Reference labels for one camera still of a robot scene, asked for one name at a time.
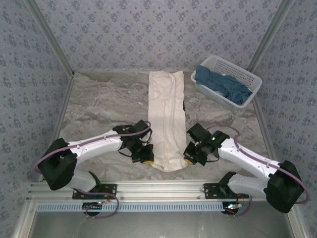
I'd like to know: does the black left controller board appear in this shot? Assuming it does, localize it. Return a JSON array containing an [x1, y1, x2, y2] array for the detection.
[[83, 202, 104, 211]]

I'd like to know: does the black right controller board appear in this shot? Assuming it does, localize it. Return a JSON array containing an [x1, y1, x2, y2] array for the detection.
[[224, 202, 242, 214]]

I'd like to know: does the light blue slotted cable duct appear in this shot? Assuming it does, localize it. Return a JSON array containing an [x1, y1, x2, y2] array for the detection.
[[37, 202, 248, 213]]

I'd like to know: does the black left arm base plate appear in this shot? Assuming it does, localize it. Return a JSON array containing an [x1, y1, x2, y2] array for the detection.
[[71, 182, 117, 200]]

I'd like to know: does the cream t-shirt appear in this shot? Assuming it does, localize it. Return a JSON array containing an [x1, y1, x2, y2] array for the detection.
[[147, 70, 188, 173]]

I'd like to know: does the blue t-shirt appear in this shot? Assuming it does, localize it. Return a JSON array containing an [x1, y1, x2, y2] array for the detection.
[[194, 64, 253, 105]]

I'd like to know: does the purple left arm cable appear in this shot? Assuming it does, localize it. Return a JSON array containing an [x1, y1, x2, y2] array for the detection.
[[34, 120, 153, 220]]

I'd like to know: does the black controller board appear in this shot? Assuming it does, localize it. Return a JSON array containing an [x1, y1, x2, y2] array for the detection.
[[224, 202, 242, 214], [83, 202, 104, 211]]

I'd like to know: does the white plastic basket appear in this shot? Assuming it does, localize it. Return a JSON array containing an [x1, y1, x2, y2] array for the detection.
[[190, 55, 263, 109]]

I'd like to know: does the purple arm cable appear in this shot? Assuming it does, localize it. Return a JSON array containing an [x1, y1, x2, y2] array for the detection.
[[34, 120, 153, 220], [204, 125, 312, 218]]

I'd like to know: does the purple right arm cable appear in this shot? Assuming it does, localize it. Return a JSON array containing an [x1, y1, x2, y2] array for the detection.
[[204, 125, 312, 218]]

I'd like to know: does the aluminium table side rail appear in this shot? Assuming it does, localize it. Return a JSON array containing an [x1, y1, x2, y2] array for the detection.
[[37, 71, 76, 183]]

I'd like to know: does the aluminium frame post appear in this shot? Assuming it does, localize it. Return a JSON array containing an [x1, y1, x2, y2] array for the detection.
[[24, 0, 76, 77], [246, 0, 297, 71]]

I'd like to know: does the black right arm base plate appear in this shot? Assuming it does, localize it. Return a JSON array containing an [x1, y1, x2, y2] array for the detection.
[[203, 182, 250, 200]]

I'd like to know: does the aluminium mounting rail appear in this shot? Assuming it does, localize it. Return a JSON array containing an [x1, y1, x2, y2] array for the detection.
[[27, 180, 297, 200]]

